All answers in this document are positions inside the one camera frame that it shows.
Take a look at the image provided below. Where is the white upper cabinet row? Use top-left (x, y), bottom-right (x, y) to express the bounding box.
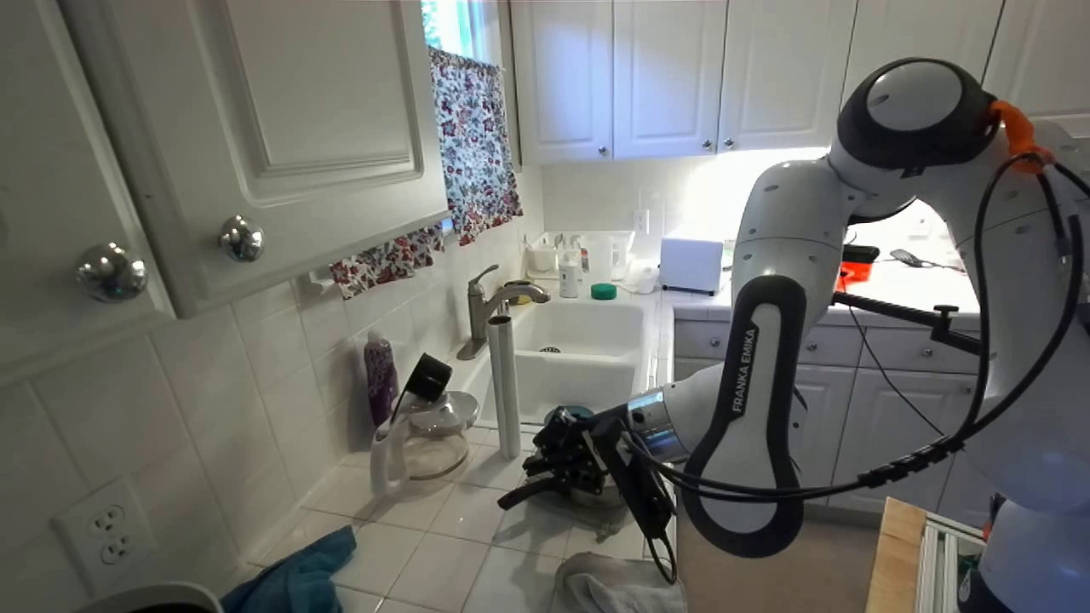
top-left (507, 0), bottom-right (1090, 167)

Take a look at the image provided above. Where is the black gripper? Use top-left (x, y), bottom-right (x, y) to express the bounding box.
top-left (527, 405), bottom-right (633, 505)

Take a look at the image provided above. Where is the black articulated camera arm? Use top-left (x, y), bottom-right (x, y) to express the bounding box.
top-left (832, 285), bottom-right (987, 359)

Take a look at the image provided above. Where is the white wall outlet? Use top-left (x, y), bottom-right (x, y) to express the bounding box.
top-left (46, 472), bottom-right (158, 596)

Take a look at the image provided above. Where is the purple soap bottle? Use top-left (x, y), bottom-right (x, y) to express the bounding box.
top-left (358, 329), bottom-right (403, 434)

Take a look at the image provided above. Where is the white kitchen sink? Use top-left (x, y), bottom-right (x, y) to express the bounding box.
top-left (509, 297), bottom-right (664, 425)

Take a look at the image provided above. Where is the aluminium mounting frame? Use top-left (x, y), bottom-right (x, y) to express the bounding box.
top-left (913, 506), bottom-right (990, 613)

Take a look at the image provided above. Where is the white cabinet row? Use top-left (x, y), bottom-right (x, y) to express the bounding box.
top-left (672, 306), bottom-right (1002, 529)
top-left (507, 0), bottom-right (1090, 167)

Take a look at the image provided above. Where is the kitchen window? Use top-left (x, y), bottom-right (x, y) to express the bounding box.
top-left (418, 0), bottom-right (502, 69)

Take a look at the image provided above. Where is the round silver lid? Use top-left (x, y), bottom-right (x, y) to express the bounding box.
top-left (443, 388), bottom-right (482, 439)

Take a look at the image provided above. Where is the silver sink faucet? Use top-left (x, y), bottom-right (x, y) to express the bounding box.
top-left (451, 261), bottom-right (551, 365)

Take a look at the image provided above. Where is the round silver cabinet knob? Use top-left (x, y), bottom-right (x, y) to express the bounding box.
top-left (70, 237), bottom-right (152, 306)
top-left (213, 212), bottom-right (267, 264)

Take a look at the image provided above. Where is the white soap bottle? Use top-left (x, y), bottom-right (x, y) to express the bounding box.
top-left (554, 250), bottom-right (585, 302)

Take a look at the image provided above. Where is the white folded towel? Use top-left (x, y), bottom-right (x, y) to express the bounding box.
top-left (551, 549), bottom-right (688, 613)

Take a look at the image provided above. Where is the camera with orange mount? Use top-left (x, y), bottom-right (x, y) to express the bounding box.
top-left (832, 242), bottom-right (885, 292)

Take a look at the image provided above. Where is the wooden work table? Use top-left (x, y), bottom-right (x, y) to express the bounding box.
top-left (862, 495), bottom-right (933, 613)

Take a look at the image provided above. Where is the white lower cabinet row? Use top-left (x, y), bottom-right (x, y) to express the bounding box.
top-left (672, 306), bottom-right (1002, 529)

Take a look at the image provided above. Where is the blue terry cloth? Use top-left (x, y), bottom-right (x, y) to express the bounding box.
top-left (217, 523), bottom-right (362, 613)

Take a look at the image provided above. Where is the floral window curtain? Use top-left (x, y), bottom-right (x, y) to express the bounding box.
top-left (322, 49), bottom-right (527, 299)

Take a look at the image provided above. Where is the white upper wall cabinet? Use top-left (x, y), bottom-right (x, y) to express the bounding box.
top-left (0, 0), bottom-right (451, 386)

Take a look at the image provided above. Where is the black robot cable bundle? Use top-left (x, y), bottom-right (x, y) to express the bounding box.
top-left (615, 138), bottom-right (1090, 506)

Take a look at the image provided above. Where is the white box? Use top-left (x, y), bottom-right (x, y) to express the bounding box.
top-left (657, 234), bottom-right (727, 299)

